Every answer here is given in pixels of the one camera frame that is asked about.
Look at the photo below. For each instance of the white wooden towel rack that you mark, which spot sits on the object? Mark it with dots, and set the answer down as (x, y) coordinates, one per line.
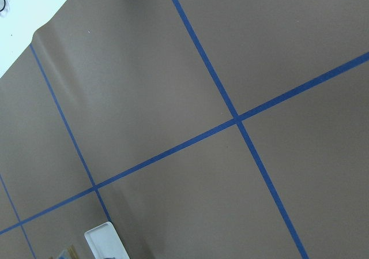
(101, 241)

